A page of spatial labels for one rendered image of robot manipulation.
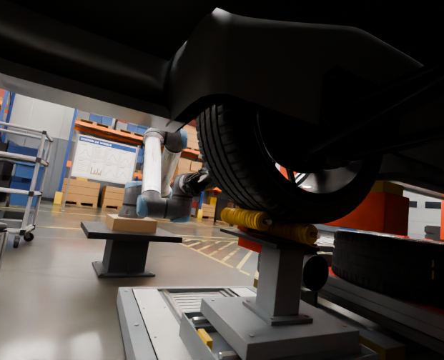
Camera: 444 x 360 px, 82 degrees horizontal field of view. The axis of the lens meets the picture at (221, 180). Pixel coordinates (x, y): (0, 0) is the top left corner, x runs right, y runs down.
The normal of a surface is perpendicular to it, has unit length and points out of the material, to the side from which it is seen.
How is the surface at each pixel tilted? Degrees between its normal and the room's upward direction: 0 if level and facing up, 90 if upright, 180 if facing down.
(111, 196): 90
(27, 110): 90
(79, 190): 90
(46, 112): 90
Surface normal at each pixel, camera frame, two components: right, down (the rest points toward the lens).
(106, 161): 0.54, -0.03
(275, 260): -0.89, -0.17
